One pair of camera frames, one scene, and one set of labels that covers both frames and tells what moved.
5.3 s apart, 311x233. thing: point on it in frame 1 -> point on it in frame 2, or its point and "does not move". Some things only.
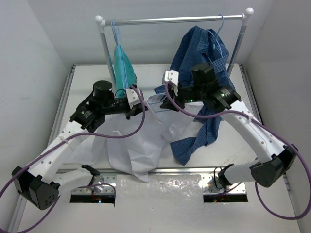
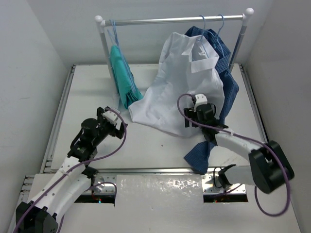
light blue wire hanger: [156, 98] -> [202, 35]
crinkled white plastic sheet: [131, 190] does not move
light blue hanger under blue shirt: [215, 38] does not move
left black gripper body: [135, 109] -> [112, 129]
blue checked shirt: [199, 74] -> [200, 158]
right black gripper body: [187, 93] -> [196, 116]
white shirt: [135, 143] -> [187, 66]
